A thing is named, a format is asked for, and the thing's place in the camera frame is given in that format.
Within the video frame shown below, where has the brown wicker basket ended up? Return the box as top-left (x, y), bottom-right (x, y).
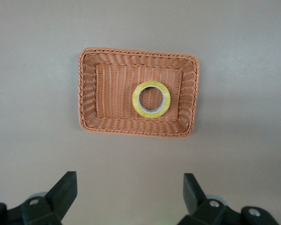
top-left (77, 47), bottom-right (200, 141)

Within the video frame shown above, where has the yellow tape roll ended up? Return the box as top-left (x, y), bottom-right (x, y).
top-left (132, 80), bottom-right (171, 120)

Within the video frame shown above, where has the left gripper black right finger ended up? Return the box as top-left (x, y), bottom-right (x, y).
top-left (177, 173), bottom-right (279, 225)

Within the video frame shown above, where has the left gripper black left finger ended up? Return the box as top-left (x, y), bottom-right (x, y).
top-left (0, 171), bottom-right (78, 225)

